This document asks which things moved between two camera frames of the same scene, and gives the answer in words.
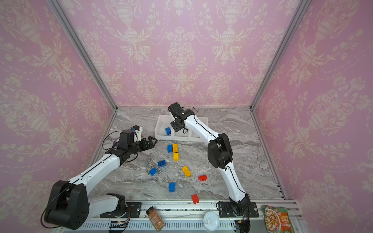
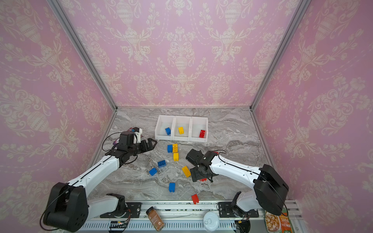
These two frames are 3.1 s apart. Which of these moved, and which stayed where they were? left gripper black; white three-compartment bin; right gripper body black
Moved: right gripper body black
Stayed: white three-compartment bin; left gripper black
